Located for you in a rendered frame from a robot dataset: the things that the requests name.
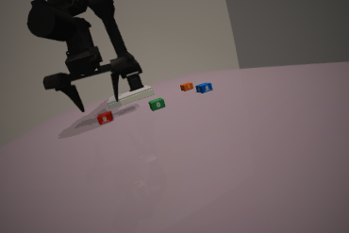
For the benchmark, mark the orange block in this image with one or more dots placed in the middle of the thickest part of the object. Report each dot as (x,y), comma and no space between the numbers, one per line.
(186,87)

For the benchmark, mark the red block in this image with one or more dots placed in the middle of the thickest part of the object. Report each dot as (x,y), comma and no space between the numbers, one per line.
(105,117)

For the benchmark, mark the green block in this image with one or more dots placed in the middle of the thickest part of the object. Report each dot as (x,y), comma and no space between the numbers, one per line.
(157,104)

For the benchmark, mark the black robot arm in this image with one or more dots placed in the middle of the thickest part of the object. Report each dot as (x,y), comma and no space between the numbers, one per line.
(54,20)

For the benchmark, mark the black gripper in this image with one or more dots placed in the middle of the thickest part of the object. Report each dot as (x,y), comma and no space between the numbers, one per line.
(62,81)

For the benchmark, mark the blue block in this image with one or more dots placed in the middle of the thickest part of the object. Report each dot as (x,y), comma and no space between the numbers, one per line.
(205,87)

